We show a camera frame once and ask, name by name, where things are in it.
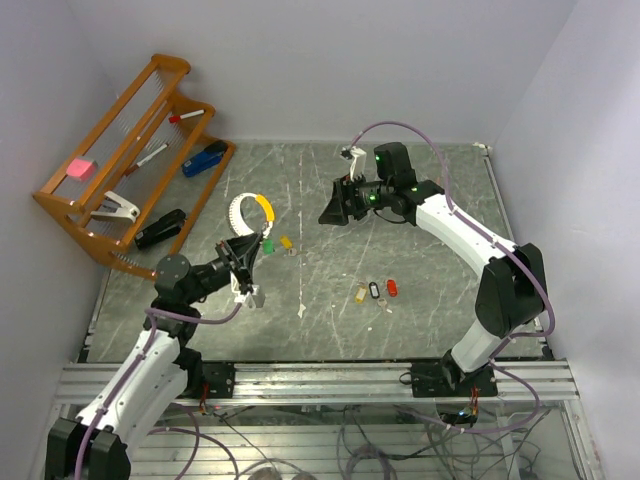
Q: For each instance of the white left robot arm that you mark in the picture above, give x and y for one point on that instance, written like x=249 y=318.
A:
x=99 y=441

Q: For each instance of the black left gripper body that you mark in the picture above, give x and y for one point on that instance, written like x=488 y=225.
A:
x=225 y=253

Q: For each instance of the black stapler on rack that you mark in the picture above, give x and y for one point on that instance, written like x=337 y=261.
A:
x=166 y=227

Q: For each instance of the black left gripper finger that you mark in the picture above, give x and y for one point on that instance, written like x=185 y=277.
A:
x=247 y=262
x=245 y=244

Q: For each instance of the white marker pen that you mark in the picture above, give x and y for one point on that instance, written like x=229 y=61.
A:
x=137 y=165

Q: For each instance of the white binder clip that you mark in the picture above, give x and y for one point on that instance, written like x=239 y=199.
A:
x=116 y=208

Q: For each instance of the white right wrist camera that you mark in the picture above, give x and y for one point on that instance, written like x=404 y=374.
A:
x=357 y=158

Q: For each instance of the blue stapler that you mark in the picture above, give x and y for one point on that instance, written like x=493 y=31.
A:
x=209 y=157

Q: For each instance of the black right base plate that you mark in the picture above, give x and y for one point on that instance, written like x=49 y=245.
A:
x=433 y=379

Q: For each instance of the red capped marker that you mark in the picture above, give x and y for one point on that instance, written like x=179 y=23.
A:
x=188 y=115

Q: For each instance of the red key tag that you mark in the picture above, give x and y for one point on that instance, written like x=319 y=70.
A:
x=392 y=288

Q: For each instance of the pink eraser block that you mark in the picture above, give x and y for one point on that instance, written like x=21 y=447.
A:
x=81 y=169

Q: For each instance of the wooden tiered rack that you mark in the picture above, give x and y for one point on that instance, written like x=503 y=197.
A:
x=135 y=125

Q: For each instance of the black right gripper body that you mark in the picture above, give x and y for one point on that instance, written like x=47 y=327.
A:
x=365 y=195

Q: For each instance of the orange key tag with key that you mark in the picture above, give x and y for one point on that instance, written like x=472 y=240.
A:
x=288 y=246

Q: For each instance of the yellow key tag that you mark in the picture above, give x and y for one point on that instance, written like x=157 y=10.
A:
x=361 y=293

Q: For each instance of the aluminium mounting rail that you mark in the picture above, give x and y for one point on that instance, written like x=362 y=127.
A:
x=333 y=383

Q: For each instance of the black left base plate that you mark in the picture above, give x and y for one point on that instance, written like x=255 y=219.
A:
x=218 y=380

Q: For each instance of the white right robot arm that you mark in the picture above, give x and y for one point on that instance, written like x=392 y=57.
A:
x=512 y=290

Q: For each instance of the yellow handled chain keyring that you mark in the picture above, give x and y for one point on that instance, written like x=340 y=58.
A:
x=250 y=213

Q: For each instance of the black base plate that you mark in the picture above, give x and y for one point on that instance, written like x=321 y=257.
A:
x=218 y=380
x=433 y=379

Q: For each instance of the black key tag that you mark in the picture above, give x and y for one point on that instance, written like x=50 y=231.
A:
x=374 y=290

